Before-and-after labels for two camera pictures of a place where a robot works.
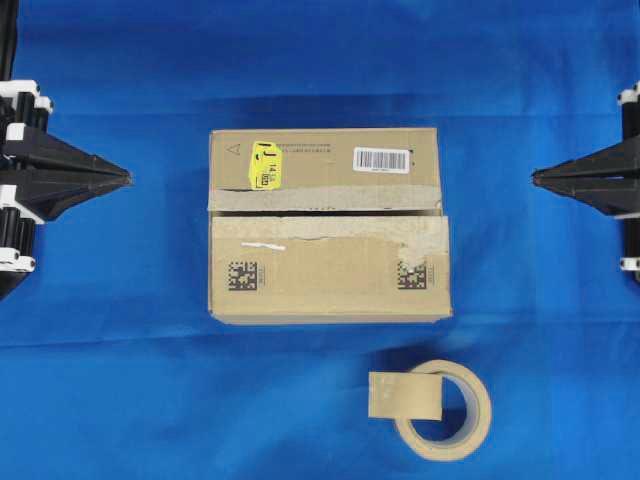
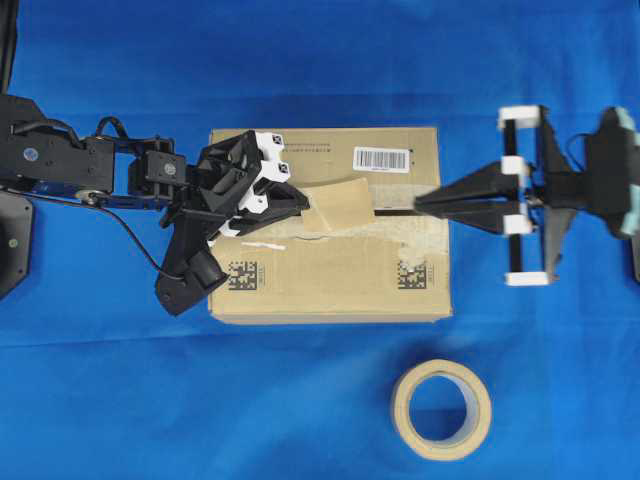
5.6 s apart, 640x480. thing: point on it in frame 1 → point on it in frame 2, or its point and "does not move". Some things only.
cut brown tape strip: x=405 y=395 → x=345 y=204
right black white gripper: x=608 y=180 → x=533 y=200
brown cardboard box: x=335 y=225 does not move
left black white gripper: x=50 y=174 → x=228 y=171
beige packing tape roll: x=477 y=419 does not move
